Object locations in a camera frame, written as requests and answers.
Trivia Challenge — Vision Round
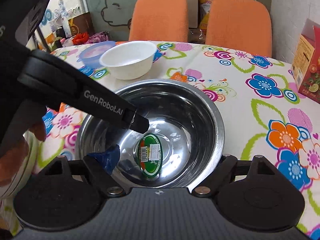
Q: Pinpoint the red cracker box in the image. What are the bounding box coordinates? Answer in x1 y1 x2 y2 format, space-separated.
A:
291 19 320 103

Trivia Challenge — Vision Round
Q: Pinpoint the white ceramic bowl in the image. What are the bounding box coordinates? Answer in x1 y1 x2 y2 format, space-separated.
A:
99 41 157 80

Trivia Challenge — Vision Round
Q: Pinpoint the blue plastic bowl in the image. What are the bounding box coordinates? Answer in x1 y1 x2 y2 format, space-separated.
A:
79 41 116 69

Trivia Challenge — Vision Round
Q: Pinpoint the floral tablecloth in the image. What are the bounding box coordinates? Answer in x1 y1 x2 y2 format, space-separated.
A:
0 40 320 240

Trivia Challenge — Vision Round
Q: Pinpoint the right orange chair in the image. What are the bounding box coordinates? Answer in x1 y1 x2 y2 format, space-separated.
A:
206 0 272 57

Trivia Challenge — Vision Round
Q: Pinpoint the stainless steel bowl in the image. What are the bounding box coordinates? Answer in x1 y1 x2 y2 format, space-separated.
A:
75 80 225 190

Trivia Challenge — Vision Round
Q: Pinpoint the red plastic bag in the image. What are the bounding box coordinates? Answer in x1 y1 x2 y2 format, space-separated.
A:
72 32 89 46

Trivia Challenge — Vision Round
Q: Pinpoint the left orange chair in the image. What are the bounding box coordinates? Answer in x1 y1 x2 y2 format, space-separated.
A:
129 0 189 42

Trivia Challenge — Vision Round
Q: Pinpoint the yellow snack bag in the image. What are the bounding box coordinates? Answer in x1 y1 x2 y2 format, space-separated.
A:
199 0 213 34

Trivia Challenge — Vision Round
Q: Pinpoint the white plate with floral rim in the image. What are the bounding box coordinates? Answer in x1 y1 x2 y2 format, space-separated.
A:
1 131 40 199

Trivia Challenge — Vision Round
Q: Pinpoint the brown gift bag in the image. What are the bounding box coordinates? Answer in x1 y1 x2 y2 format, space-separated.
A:
68 12 95 36

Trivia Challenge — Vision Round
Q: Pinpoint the person's left hand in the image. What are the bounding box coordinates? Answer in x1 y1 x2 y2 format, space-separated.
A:
1 121 47 186

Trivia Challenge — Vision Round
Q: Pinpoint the orange chair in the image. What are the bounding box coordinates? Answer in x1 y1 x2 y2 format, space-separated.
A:
129 0 189 42
206 0 272 57

